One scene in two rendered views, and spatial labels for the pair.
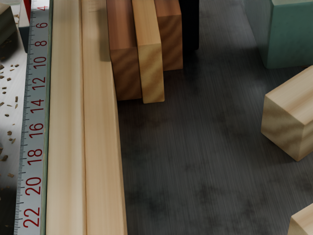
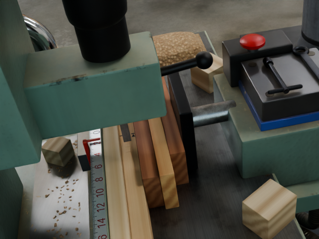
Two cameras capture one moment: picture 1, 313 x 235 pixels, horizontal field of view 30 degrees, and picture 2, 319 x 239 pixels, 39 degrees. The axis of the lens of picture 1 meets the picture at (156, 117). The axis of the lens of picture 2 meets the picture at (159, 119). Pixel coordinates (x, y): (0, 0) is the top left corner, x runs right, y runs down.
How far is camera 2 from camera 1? 0.11 m
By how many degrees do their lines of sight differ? 8
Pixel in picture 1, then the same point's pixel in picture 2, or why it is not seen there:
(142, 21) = (161, 159)
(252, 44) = (232, 161)
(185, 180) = not seen: outside the picture
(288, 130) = (259, 223)
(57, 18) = (107, 160)
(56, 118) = (113, 229)
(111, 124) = (147, 229)
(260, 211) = not seen: outside the picture
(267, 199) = not seen: outside the picture
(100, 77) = (138, 197)
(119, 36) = (147, 169)
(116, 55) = (146, 182)
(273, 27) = (243, 154)
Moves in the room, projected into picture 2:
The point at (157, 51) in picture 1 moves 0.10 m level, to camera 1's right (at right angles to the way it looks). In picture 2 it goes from (172, 178) to (264, 163)
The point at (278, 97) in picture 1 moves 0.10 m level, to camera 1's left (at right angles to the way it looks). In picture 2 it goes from (250, 202) to (154, 218)
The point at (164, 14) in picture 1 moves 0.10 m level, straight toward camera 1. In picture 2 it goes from (174, 152) to (183, 223)
